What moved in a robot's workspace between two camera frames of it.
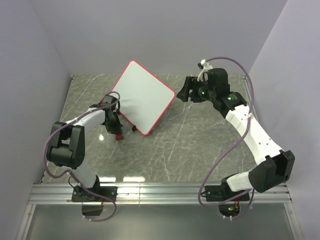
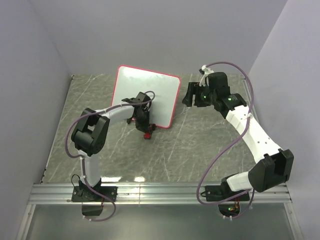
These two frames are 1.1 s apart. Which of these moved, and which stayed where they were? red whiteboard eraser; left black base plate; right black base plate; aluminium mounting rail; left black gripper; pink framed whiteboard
Moved: red whiteboard eraser; pink framed whiteboard; left black gripper
Stayed: left black base plate; aluminium mounting rail; right black base plate
